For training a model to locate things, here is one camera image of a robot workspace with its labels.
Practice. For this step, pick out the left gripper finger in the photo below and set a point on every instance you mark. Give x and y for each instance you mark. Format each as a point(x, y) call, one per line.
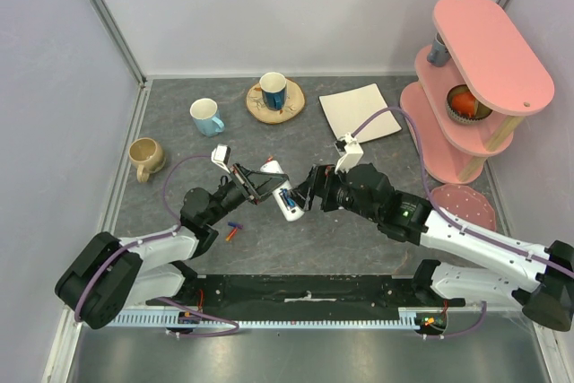
point(264, 188)
point(268, 170)

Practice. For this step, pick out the orange red battery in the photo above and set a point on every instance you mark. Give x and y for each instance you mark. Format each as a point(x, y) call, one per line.
point(232, 234)

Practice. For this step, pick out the beige ceramic mug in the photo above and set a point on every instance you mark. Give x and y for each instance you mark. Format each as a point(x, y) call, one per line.
point(147, 156)

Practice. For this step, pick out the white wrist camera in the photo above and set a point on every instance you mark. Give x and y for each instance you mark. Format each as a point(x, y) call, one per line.
point(220, 157)
point(350, 152)

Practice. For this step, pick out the grey cup on shelf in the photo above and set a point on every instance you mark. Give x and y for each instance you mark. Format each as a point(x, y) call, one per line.
point(438, 54)

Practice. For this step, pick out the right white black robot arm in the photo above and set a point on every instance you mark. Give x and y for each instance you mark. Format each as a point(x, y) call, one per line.
point(512, 273)

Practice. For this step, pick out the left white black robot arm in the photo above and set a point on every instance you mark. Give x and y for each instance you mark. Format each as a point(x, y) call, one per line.
point(111, 273)

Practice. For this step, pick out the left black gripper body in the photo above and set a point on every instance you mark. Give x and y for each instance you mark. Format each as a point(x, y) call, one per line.
point(251, 189)

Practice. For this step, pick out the pink three-tier shelf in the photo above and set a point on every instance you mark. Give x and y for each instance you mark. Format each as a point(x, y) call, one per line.
point(491, 57)

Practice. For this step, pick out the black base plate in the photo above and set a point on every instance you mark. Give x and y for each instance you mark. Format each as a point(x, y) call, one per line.
point(307, 297)

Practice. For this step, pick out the pink dotted plate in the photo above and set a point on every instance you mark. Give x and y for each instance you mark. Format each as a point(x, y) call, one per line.
point(466, 203)

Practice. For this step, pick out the cream square plate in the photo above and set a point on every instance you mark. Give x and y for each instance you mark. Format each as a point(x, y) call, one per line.
point(346, 111)

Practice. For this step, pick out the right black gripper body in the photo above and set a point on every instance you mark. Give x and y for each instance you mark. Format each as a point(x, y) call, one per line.
point(321, 187)

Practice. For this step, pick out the purple battery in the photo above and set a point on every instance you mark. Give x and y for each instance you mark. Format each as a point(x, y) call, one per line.
point(235, 225)

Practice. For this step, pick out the white slotted cable duct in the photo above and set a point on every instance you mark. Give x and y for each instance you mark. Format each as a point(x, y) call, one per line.
point(169, 317)

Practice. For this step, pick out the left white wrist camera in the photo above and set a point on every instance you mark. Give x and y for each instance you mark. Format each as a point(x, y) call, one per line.
point(220, 157)

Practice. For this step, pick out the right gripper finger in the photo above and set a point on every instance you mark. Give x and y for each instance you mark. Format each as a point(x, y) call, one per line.
point(305, 191)
point(304, 203)

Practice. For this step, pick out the white remote control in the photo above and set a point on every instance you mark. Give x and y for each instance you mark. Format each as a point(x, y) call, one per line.
point(289, 216)

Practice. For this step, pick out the bowl with fruit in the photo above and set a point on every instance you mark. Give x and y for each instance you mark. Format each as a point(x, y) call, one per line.
point(463, 107)

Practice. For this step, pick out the blue battery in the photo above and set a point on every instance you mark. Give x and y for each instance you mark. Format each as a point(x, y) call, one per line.
point(288, 201)

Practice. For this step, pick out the light blue mug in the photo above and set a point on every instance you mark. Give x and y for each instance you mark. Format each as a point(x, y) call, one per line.
point(206, 115)

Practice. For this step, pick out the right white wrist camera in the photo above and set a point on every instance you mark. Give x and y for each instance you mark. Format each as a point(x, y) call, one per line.
point(350, 152)

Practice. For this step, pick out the dark blue mug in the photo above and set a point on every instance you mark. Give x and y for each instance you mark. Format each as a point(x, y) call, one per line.
point(273, 87)

